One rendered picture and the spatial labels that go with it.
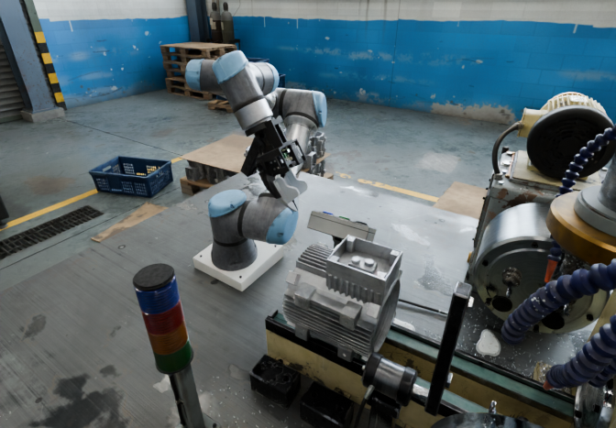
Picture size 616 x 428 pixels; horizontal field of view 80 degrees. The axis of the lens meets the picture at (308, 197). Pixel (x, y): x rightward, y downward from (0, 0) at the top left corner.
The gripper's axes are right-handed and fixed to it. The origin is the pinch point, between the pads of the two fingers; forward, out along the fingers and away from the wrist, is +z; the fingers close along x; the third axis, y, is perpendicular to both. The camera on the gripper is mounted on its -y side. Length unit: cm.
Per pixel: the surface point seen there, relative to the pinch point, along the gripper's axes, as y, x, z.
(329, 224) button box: -1.5, 11.3, 10.8
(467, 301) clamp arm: 39.4, -20.8, 12.7
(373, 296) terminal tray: 18.8, -11.3, 17.9
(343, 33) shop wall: -230, 555, -117
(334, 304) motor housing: 11.2, -13.8, 17.5
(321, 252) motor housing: 6.8, -5.6, 10.1
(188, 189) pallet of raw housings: -237, 139, -5
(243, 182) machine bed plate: -79, 60, -2
